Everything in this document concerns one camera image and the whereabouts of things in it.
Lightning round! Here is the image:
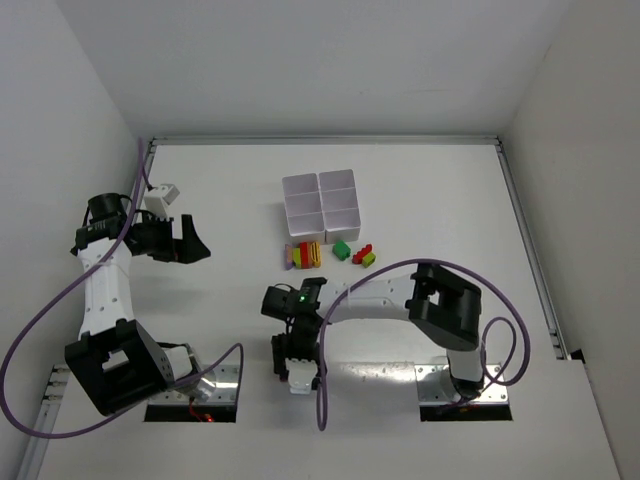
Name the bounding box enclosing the orange lego plate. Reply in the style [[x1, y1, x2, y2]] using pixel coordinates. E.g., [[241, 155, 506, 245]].
[[308, 242, 322, 268]]

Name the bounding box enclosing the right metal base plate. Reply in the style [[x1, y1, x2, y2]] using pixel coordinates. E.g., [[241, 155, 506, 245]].
[[414, 364, 509, 407]]

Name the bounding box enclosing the metal base plate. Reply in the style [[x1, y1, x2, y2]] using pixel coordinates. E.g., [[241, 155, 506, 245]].
[[414, 364, 509, 407], [147, 363, 240, 407]]

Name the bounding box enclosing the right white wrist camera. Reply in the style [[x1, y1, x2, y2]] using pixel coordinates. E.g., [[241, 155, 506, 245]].
[[285, 359, 318, 395]]

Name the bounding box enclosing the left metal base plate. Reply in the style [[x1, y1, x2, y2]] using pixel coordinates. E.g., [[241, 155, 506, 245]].
[[147, 363, 240, 407]]

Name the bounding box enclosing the left white divided container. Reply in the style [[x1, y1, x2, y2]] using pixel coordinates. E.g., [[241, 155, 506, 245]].
[[282, 173, 325, 243]]

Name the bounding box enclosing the right white divided container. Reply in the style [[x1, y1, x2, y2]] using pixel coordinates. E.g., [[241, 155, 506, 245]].
[[318, 169, 361, 244]]

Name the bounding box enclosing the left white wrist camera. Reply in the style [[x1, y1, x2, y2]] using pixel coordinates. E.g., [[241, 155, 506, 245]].
[[143, 184, 180, 218]]

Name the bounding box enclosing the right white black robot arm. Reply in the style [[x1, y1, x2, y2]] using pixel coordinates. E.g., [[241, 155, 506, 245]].
[[261, 263, 484, 399]]

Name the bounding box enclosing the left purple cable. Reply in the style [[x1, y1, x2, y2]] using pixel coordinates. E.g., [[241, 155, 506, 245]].
[[0, 137, 244, 439]]

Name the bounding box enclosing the small red lego brick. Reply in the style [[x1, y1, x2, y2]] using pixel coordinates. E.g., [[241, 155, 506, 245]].
[[352, 244, 373, 264]]

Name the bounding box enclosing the small lime lego brick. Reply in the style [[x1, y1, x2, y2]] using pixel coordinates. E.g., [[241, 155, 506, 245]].
[[361, 252, 376, 268]]

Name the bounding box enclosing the lime green lego brick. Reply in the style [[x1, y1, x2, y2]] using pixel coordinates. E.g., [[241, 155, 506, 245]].
[[293, 248, 313, 269]]

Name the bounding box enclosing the purple butterfly lego brick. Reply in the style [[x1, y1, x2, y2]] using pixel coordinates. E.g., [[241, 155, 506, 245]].
[[283, 244, 294, 270]]

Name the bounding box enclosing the dark green lego brick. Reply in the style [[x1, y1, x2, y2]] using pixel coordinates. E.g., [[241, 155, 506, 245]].
[[332, 241, 351, 261]]

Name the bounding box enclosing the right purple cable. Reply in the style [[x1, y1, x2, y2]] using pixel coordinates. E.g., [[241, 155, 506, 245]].
[[316, 258, 532, 431]]

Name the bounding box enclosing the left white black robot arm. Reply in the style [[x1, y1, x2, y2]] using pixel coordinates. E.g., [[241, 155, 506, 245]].
[[65, 184, 211, 416]]

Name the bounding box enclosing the white divided container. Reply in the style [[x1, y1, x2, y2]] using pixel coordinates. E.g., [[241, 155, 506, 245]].
[[282, 173, 325, 243], [318, 169, 361, 244]]

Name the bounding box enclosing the purple cable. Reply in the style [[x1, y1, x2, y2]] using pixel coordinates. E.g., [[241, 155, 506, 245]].
[[0, 137, 244, 439], [316, 258, 532, 431]]

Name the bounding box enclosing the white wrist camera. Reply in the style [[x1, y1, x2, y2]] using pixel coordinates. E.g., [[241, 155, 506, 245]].
[[285, 359, 318, 395], [143, 184, 180, 218]]

